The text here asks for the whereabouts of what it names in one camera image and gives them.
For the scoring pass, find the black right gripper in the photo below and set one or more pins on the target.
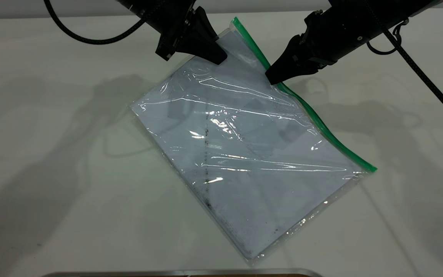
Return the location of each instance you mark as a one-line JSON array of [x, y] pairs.
[[329, 38]]

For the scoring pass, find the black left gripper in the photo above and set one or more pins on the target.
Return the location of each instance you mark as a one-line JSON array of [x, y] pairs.
[[173, 34]]

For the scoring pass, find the transparent bag with green zip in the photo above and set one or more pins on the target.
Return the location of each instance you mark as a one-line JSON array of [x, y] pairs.
[[267, 154]]

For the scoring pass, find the silver metal rim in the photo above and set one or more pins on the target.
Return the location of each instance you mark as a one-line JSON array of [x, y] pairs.
[[183, 272]]

